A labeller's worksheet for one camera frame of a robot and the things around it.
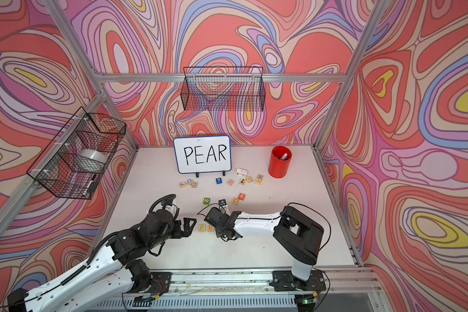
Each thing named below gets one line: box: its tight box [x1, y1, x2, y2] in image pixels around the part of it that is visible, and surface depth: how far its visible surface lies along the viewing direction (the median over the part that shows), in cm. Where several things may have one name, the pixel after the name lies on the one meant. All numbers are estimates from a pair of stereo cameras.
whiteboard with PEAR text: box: [172, 135, 233, 178], surface depth 103 cm
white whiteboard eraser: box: [235, 167, 248, 179], surface depth 107 cm
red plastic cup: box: [267, 145, 293, 179], surface depth 103 cm
